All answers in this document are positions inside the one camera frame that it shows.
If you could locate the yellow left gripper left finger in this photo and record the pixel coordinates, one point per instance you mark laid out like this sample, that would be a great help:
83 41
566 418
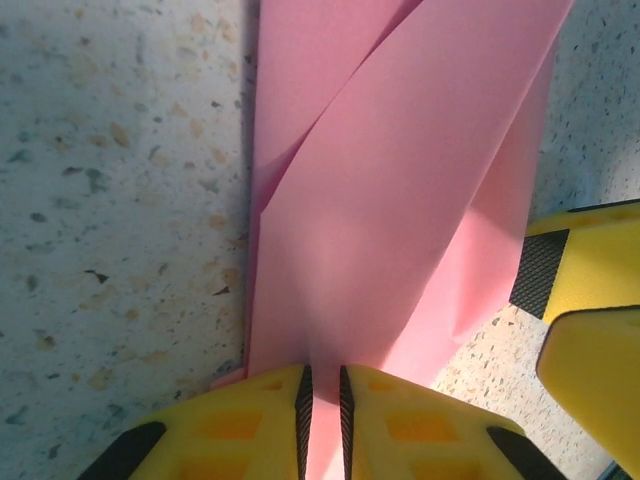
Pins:
215 435

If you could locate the pink square paper sheet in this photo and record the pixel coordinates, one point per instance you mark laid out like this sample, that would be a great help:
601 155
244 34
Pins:
375 200

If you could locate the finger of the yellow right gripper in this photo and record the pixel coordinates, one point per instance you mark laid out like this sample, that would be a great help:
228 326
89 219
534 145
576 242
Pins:
600 380
600 260

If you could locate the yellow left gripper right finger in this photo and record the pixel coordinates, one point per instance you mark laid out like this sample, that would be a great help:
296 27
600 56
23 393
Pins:
430 440

